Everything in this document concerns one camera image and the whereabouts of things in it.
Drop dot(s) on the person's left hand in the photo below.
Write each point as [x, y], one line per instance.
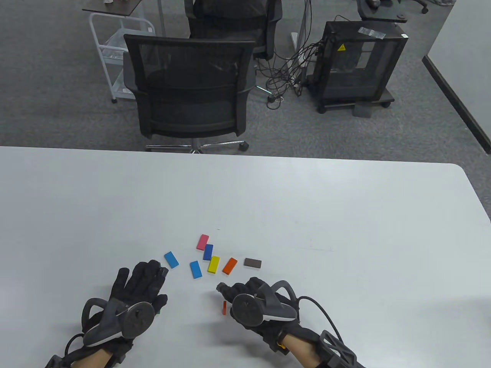
[140, 280]

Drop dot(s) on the person's right hand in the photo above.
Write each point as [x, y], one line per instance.
[245, 287]

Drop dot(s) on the orange domino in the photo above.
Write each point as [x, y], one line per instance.
[229, 266]

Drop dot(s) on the light blue domino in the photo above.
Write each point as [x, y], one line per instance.
[195, 269]
[171, 260]

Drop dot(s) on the yellow domino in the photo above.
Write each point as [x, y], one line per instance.
[213, 264]

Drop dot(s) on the dark blue domino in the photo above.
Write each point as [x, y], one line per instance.
[208, 252]

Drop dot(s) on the pink domino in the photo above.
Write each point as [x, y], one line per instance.
[202, 242]

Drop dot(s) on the person's left forearm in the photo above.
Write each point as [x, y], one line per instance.
[92, 360]

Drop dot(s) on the person's right forearm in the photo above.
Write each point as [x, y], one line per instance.
[303, 350]

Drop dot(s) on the grey hand tracker controller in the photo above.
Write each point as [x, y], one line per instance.
[247, 308]
[138, 320]

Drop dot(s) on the black mesh office chair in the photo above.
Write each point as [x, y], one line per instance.
[191, 96]

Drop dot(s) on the white rolling cart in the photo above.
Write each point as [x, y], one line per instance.
[119, 86]

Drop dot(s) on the grey foot block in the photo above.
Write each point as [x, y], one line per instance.
[362, 110]

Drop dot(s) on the black glass computer case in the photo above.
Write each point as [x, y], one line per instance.
[356, 76]

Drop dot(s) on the white table pole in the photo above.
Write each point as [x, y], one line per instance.
[161, 17]

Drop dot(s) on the black padded office chair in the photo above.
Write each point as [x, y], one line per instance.
[230, 19]

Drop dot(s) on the white desk leg panel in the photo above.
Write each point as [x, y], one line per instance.
[305, 23]

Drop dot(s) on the brown side table top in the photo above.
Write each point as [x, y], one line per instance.
[115, 8]

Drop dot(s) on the clear plastic bag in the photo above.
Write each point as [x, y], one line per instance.
[371, 32]

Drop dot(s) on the black swivel chair base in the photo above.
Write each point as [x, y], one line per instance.
[379, 15]

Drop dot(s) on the black chair leg with caster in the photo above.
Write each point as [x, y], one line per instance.
[423, 7]

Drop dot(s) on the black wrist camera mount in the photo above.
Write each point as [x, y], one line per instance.
[55, 361]
[337, 352]

